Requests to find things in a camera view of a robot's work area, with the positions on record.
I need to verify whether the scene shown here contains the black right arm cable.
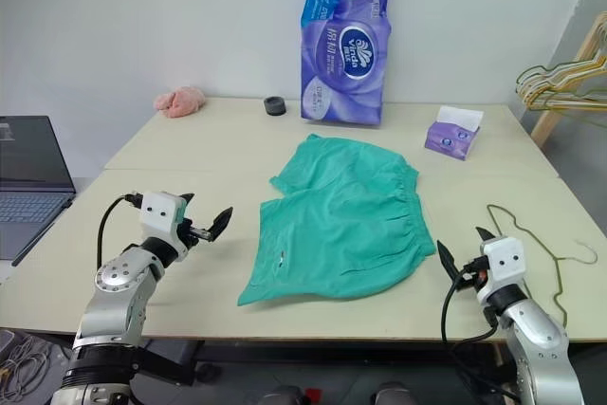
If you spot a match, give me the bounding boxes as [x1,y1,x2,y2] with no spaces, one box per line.
[440,257,500,345]

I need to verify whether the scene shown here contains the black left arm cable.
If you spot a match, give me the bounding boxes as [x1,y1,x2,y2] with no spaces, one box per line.
[96,193,144,274]

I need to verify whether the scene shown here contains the black round tape roll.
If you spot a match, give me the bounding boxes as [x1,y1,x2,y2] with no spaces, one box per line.
[263,96,288,119]

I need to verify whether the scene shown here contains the grey cable bundle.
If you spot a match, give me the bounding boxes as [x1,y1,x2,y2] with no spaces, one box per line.
[0,327,56,399]

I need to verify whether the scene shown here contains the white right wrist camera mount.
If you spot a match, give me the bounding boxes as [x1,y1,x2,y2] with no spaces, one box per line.
[479,235,527,304]

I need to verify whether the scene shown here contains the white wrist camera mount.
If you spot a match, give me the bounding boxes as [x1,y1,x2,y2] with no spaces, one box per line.
[139,191,189,254]
[479,235,527,304]

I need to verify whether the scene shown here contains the grey laptop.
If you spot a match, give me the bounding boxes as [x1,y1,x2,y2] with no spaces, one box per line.
[0,115,78,268]

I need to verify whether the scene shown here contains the small purple tissue box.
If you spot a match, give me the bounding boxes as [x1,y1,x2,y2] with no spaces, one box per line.
[423,104,486,162]

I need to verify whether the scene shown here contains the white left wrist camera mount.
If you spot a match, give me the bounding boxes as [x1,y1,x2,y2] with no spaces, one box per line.
[139,191,189,254]

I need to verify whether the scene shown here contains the black table underframe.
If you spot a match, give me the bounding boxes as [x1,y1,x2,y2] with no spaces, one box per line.
[141,338,497,380]

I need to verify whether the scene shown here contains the bright green wire hanger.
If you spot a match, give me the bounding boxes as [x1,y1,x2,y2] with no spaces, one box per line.
[523,91,607,130]

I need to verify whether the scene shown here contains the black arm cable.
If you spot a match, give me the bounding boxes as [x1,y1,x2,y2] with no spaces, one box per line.
[96,193,144,274]
[440,257,500,345]

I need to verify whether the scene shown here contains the bundle of wire hangers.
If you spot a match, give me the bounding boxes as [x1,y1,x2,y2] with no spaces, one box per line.
[520,44,607,105]

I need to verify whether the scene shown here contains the light wooden clothes rack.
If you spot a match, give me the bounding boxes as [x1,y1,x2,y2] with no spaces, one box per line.
[530,9,607,148]

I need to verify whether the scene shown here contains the large purple tissue pack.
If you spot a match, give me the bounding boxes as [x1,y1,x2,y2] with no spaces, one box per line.
[298,0,395,129]

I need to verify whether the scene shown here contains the olive wire clothes hanger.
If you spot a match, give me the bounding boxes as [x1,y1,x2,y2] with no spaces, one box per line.
[487,203,599,330]

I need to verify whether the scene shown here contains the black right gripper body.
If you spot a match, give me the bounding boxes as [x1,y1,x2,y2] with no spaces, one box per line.
[455,258,489,294]

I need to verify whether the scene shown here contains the green shorts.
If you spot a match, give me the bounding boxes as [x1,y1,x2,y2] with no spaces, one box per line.
[235,133,438,308]

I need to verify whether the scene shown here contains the dark grey rounded shape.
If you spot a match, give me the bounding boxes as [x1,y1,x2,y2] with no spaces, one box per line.
[373,379,419,405]
[257,382,310,405]

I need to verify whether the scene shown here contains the pink fluffy cloth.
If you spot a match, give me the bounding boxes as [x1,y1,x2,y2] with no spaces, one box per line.
[152,85,207,120]

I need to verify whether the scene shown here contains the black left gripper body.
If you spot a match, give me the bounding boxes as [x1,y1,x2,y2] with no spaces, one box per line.
[175,215,214,249]

